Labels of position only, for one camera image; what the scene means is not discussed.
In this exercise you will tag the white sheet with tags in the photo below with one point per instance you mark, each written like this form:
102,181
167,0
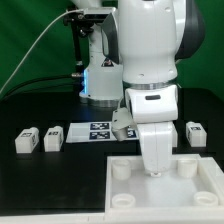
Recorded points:
90,132

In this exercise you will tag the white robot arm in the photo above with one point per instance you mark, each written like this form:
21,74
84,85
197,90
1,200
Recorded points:
153,35

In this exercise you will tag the grey camera on stand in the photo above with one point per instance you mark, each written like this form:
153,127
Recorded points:
98,14

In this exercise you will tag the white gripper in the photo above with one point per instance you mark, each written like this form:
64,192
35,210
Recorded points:
154,112

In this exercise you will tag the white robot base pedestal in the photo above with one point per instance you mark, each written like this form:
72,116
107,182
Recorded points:
102,84

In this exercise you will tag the black camera stand pole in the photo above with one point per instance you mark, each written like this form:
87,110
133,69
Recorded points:
81,28

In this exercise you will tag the white square tabletop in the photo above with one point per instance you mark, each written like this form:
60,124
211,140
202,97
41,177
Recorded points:
191,182

